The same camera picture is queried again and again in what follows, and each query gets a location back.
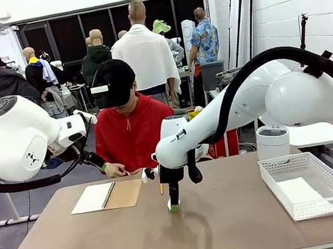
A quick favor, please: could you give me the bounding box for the yellow green bag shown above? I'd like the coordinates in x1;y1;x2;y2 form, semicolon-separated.
187;109;205;121

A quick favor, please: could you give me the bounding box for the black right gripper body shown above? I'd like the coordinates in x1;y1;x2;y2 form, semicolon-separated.
157;159;187;186

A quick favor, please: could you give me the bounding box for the mannequin with black hat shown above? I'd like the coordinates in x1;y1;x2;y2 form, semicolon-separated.
0;45;42;108

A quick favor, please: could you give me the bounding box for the black-framed white panel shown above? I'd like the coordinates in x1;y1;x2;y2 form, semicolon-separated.
230;0;271;67
217;0;262;71

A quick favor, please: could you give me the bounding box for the grey metal tool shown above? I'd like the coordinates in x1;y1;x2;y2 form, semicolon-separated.
215;67;245;83

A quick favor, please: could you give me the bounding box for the person's right hand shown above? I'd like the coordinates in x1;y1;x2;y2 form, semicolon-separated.
104;159;128;180

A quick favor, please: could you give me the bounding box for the mannequin with green hat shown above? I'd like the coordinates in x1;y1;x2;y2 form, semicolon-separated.
150;15;188;71

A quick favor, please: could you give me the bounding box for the mannequin with hawaiian shirt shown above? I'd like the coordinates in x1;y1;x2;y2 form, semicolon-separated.
177;4;231;107

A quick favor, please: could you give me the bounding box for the black left arm hose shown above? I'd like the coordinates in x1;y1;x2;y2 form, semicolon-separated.
0;159;64;196

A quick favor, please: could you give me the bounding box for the white cylindrical trash bin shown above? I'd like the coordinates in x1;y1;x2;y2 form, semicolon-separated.
253;121;294;162

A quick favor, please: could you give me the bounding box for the mannequin with dark green hoodie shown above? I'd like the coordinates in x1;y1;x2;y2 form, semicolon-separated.
75;27;118;88

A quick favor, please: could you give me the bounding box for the white floor stand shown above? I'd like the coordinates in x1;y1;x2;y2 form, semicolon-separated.
0;188;41;227

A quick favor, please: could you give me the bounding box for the red-sleeved right forearm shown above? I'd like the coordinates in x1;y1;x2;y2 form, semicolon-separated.
95;146;118;175

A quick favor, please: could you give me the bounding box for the mannequin with white cape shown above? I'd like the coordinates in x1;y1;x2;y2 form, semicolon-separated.
102;0;186;117

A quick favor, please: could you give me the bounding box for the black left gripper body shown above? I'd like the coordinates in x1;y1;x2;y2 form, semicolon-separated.
77;147;107;172

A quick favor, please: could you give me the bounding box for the black tripod stand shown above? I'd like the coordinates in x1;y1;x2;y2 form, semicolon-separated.
294;12;315;53

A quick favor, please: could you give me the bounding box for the large white table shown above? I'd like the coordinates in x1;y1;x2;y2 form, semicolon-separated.
258;101;333;191

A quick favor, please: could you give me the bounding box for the brown spiral notebook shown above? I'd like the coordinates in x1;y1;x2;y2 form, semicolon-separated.
66;176;147;218

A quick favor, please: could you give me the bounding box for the red hoodie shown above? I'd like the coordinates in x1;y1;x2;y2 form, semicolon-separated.
86;85;184;178

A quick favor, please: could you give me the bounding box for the grey bin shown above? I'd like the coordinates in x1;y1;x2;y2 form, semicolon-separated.
199;59;229;93

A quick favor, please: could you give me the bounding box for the black cap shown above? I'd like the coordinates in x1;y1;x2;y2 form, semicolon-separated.
88;55;140;111

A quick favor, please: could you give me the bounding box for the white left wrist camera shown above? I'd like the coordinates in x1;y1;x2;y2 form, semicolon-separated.
72;106;99;128

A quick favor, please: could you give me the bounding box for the white tower appliance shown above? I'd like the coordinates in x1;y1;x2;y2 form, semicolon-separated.
179;18;202;60

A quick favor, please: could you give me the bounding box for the mannequin with yellow collar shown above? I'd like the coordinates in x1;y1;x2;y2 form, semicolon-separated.
20;41;75;123

